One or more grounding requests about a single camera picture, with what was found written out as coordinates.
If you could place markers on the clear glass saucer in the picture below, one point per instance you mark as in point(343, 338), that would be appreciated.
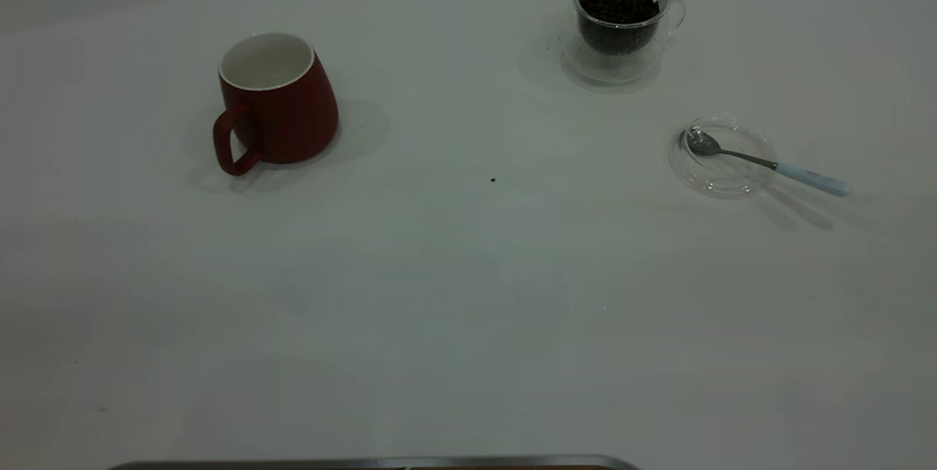
point(721, 178)

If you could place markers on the clear glass cup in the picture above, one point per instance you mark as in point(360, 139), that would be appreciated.
point(611, 69)

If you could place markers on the red ceramic mug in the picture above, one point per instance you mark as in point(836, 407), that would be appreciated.
point(293, 118)

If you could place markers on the coffee beans heap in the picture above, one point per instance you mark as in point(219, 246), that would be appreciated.
point(618, 5)

